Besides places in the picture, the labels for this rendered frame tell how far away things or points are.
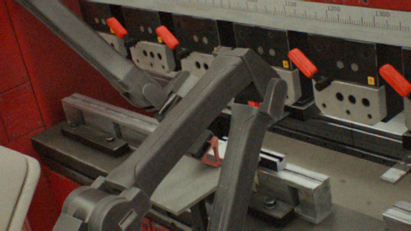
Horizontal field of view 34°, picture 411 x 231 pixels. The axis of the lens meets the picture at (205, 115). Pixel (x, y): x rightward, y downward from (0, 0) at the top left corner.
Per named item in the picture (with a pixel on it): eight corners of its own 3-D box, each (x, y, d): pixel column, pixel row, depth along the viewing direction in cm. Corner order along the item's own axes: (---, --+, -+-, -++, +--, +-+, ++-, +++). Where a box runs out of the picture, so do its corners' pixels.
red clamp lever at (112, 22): (105, 18, 169) (128, 45, 166) (118, 13, 171) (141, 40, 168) (104, 23, 170) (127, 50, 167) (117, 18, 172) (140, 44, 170)
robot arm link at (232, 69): (222, 28, 121) (264, 31, 114) (250, 85, 129) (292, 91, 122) (51, 212, 101) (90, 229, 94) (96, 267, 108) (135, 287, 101)
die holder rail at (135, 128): (68, 125, 225) (60, 99, 221) (83, 117, 228) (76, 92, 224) (162, 162, 190) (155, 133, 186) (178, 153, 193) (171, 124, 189)
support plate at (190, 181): (127, 192, 156) (126, 188, 155) (209, 142, 170) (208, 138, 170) (177, 215, 143) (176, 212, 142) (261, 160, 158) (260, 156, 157)
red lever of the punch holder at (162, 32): (155, 27, 154) (181, 57, 152) (168, 21, 157) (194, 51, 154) (153, 32, 156) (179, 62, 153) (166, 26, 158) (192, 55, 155)
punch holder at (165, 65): (134, 67, 176) (119, 6, 169) (158, 54, 181) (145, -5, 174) (170, 76, 165) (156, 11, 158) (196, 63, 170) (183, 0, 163)
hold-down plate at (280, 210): (192, 191, 173) (190, 181, 172) (207, 181, 176) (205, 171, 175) (280, 228, 152) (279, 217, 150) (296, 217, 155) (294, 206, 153)
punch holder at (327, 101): (315, 112, 133) (306, 33, 126) (341, 95, 138) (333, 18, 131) (381, 128, 123) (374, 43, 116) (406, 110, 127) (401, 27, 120)
